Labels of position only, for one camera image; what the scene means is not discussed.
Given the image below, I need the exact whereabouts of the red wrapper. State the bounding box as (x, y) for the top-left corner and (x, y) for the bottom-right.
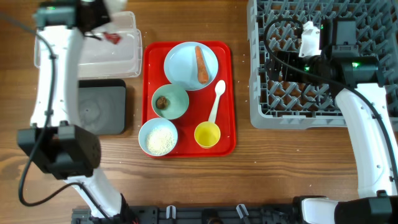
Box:
(103, 32), (121, 45)

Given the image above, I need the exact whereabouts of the orange carrot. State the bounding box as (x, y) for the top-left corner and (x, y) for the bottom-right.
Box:
(195, 46), (209, 84)

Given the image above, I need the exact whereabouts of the light blue plate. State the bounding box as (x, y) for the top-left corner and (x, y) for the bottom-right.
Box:
(164, 42), (219, 91)

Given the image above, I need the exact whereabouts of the yellow cup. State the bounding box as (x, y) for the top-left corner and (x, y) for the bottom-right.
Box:
(194, 121), (221, 149)

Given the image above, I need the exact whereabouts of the brown nut shell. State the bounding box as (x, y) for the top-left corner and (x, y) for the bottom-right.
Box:
(155, 96), (169, 110)

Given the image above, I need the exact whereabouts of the green bowl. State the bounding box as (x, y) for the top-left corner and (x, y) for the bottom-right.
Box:
(152, 84), (189, 120)

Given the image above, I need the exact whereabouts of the light blue rice bowl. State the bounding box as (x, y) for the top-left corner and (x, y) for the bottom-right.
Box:
(138, 118), (178, 157)

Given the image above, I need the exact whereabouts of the white rice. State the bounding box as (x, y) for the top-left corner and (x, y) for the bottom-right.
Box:
(146, 127), (177, 156)

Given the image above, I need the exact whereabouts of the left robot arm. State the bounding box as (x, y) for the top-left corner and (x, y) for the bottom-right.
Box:
(17, 1), (139, 223)

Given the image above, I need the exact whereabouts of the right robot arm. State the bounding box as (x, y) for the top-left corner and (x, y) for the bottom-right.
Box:
(267, 18), (397, 223)

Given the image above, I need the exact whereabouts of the grey dishwasher rack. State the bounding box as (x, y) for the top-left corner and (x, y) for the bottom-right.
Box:
(246, 0), (397, 129)

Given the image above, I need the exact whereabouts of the black waste tray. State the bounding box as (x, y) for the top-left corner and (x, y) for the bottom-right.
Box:
(78, 79), (127, 136)

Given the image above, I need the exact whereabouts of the clear plastic bin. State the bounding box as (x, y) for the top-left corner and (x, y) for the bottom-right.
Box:
(37, 11), (142, 82)

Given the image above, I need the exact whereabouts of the white plastic spoon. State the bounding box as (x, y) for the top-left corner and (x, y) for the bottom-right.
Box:
(208, 80), (226, 123)

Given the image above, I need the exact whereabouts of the red serving tray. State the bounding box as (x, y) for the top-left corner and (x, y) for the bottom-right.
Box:
(141, 41), (236, 158)

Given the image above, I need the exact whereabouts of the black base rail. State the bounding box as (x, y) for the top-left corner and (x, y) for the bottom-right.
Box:
(70, 204), (299, 224)

